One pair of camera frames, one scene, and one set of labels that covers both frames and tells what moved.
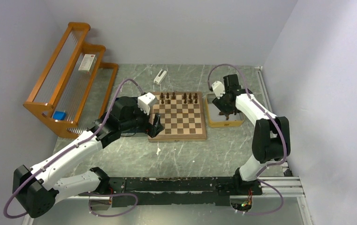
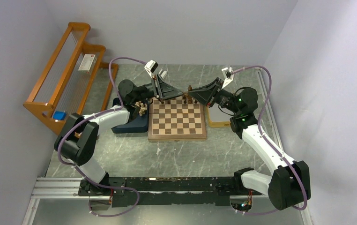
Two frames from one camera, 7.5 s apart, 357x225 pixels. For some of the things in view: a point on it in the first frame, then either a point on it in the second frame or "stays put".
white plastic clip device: [158, 79] stays put
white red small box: [87, 63] stays put
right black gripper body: [221, 103] to [211, 97]
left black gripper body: [142, 123] to [158, 87]
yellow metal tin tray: [216, 119] stays put
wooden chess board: [182, 115] stays put
